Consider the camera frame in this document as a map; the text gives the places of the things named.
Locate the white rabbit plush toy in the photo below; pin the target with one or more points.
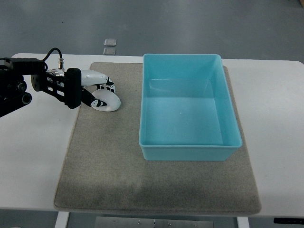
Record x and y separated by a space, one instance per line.
111 101

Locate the white table leg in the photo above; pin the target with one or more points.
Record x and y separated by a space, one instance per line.
243 222
62 220

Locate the black table control panel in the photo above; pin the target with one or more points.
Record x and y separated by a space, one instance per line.
293 221

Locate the grey felt mat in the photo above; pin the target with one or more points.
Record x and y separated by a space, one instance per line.
104 169

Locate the metal plate under table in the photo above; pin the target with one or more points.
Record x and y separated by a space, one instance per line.
116 222

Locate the floor socket plate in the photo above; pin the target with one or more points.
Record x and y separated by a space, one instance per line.
110 42
109 51

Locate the upper floor socket plate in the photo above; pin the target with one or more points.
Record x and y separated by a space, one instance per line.
110 42

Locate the lower floor socket plate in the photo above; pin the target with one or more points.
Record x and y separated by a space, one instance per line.
109 51

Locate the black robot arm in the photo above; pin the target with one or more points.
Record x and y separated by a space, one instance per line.
13 89

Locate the white left table leg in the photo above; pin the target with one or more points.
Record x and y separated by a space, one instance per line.
62 220

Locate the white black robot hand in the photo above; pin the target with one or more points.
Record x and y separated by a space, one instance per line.
91 81

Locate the blue plastic box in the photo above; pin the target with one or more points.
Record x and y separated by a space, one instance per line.
187 113

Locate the white right table leg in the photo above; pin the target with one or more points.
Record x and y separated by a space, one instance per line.
243 222

